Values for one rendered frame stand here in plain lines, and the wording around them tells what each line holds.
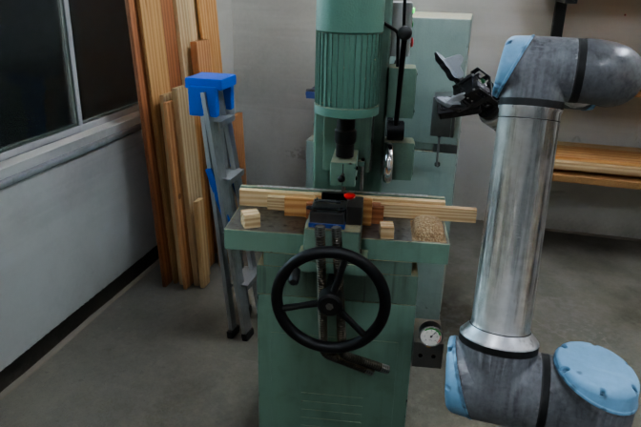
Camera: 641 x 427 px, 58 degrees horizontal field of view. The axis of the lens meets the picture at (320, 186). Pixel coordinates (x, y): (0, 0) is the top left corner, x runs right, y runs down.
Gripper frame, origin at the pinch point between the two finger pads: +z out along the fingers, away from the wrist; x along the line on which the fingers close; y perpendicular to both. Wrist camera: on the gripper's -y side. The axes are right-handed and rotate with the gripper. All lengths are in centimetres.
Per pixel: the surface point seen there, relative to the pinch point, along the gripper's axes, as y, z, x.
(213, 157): -113, 7, -27
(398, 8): -13.6, -0.3, -36.3
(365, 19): -3.7, 19.5, -8.4
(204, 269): -190, -32, -13
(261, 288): -59, 6, 43
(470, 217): -17.9, -34.3, 19.9
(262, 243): -50, 12, 35
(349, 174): -31.2, -0.5, 15.2
